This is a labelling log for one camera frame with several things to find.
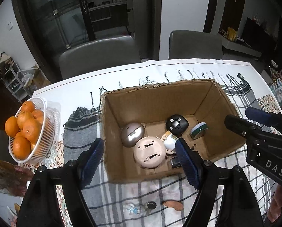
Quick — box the white fruit basket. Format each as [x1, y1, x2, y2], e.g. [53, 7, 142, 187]
[5, 97, 60, 164]

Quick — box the dark round earbud case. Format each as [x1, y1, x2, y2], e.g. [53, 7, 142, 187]
[165, 114, 189, 137]

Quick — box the blue white doll figure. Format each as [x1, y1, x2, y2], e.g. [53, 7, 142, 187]
[123, 203, 147, 216]

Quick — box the white shelf rack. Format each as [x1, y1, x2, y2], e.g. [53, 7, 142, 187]
[0, 59, 31, 103]

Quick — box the person right hand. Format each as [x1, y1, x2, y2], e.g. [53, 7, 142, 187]
[267, 185, 282, 222]

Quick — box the patterned table runner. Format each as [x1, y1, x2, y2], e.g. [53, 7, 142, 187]
[257, 94, 282, 114]

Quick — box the brown cardboard box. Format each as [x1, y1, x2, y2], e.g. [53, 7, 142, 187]
[101, 79, 245, 183]

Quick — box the glass vase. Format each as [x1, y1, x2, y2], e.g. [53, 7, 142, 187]
[0, 160, 34, 197]

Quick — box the white jar yellow lid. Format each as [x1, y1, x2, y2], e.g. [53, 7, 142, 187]
[161, 131, 178, 155]

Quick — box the brown wooden piece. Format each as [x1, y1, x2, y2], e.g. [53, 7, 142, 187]
[162, 200, 183, 211]

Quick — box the grey checked tablecloth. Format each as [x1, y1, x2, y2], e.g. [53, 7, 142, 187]
[63, 74, 276, 226]

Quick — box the beige round deer toy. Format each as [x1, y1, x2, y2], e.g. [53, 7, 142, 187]
[133, 136, 166, 169]

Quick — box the grey chair left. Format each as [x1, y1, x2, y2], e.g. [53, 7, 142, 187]
[59, 35, 141, 79]

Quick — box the grey chair right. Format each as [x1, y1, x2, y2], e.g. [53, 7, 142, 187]
[168, 30, 223, 59]

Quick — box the round green tin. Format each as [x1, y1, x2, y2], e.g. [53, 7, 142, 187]
[190, 122, 208, 140]

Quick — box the grey chair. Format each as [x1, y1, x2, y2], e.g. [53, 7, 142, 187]
[59, 35, 141, 79]
[168, 30, 223, 59]

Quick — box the orange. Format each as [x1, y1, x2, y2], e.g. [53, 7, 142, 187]
[5, 116, 19, 138]
[23, 118, 42, 144]
[13, 136, 31, 160]

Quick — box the silver oval case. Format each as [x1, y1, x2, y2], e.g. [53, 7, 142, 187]
[121, 122, 145, 148]

